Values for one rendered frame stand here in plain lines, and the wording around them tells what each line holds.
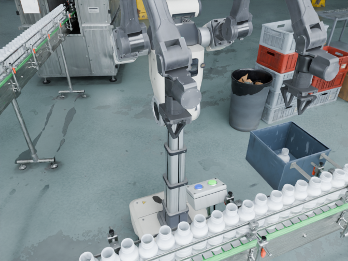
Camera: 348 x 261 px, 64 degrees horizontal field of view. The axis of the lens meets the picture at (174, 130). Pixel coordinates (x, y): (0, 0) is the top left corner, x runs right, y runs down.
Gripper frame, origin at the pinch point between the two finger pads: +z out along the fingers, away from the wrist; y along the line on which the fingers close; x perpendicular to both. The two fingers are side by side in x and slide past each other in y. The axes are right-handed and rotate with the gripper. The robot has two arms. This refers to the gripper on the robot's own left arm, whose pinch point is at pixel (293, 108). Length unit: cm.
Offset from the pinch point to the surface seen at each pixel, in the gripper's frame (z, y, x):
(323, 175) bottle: 26.0, -12.0, -11.5
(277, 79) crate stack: 78, 162, -141
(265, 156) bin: 52, 30, -21
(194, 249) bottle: 37, -15, 45
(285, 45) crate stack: 40, 161, -141
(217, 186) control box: 27.9, -0.1, 28.2
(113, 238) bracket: 32, -5, 70
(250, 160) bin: 63, 42, -21
